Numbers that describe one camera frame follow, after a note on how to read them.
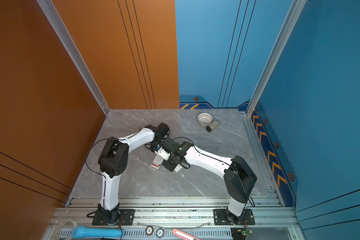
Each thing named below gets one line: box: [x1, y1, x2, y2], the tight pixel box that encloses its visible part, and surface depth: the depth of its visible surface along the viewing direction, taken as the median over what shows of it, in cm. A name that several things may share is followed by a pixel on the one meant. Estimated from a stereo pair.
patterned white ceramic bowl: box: [197, 112, 213, 126], surface depth 114 cm
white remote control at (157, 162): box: [150, 154, 164, 170], surface depth 93 cm
